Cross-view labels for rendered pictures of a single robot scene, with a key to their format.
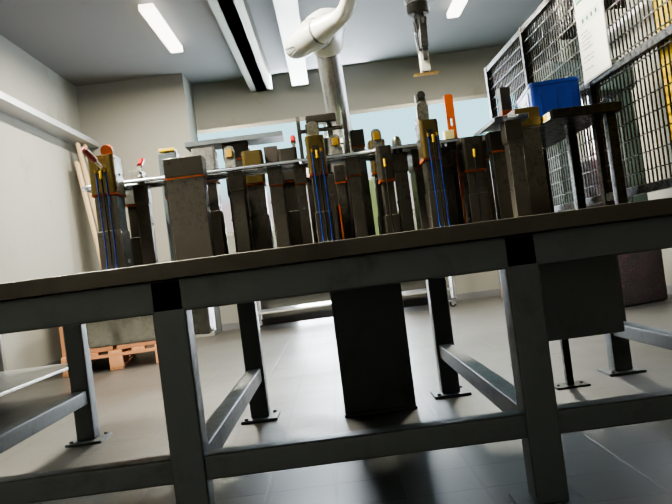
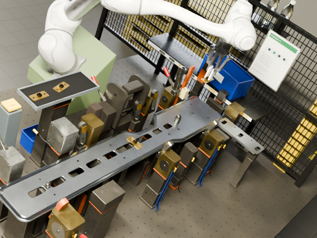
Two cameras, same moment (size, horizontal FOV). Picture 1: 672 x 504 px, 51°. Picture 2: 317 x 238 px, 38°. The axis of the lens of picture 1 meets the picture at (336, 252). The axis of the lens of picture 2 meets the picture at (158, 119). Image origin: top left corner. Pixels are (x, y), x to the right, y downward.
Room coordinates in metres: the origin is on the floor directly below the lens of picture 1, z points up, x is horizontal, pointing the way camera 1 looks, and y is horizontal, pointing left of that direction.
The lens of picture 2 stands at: (1.52, 1.57, 2.41)
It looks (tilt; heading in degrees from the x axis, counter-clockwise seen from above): 36 degrees down; 299
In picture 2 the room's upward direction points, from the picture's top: 24 degrees clockwise
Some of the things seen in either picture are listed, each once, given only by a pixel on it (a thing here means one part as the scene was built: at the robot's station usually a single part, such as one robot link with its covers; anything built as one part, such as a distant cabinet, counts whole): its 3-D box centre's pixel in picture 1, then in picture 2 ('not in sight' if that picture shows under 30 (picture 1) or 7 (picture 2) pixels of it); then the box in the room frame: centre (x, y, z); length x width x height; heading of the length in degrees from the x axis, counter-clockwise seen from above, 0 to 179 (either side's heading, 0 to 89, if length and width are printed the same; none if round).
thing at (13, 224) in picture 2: not in sight; (20, 222); (2.37, 0.72, 0.84); 0.12 x 0.05 x 0.29; 2
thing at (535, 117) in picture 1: (530, 165); (224, 129); (2.28, -0.66, 0.88); 0.08 x 0.08 x 0.36; 2
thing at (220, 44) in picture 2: (418, 16); (222, 47); (2.41, -0.38, 1.44); 0.08 x 0.07 x 0.09; 2
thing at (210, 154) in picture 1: (211, 207); (53, 157); (2.56, 0.42, 0.90); 0.13 x 0.08 x 0.41; 2
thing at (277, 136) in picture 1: (235, 142); (60, 89); (2.72, 0.33, 1.16); 0.37 x 0.14 x 0.02; 92
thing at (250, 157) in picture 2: (516, 170); (244, 167); (2.03, -0.54, 0.84); 0.05 x 0.05 x 0.29; 2
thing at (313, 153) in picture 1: (321, 192); (161, 181); (2.20, 0.02, 0.87); 0.12 x 0.07 x 0.35; 2
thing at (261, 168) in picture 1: (292, 164); (132, 145); (2.38, 0.11, 1.00); 1.38 x 0.22 x 0.02; 92
